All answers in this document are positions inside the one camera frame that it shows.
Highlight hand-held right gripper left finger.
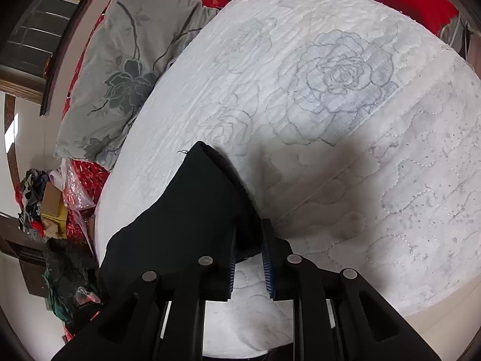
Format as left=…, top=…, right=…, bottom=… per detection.
left=51, top=226, right=237, bottom=361

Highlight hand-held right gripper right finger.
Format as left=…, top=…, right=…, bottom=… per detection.
left=260, top=218, right=442, bottom=361

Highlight black pants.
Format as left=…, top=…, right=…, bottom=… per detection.
left=98, top=141, right=264, bottom=301

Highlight small bag with orange contents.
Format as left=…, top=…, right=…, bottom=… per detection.
left=73, top=286, right=102, bottom=309

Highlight dark green cloth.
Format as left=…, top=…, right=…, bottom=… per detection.
left=41, top=239, right=102, bottom=324

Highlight dark wooden furniture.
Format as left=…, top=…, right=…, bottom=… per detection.
left=0, top=211, right=51, bottom=298

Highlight yellow box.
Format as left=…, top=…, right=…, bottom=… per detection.
left=39, top=212, right=69, bottom=238

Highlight clear plastic bag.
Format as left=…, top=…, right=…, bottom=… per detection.
left=56, top=158, right=100, bottom=219

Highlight white quilted bed cover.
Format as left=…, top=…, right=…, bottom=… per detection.
left=92, top=0, right=481, bottom=358

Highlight brown cardboard box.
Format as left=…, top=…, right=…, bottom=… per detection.
left=41, top=182, right=64, bottom=219

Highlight pile of mixed clothes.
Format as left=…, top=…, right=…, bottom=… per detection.
left=15, top=168, right=51, bottom=234

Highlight grey floral pillow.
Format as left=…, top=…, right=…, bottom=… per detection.
left=54, top=0, right=222, bottom=170

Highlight dark wooden windowsill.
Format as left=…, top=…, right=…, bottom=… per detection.
left=39, top=0, right=113, bottom=117

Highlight metal window grille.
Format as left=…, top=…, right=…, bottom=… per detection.
left=0, top=0, right=87, bottom=83

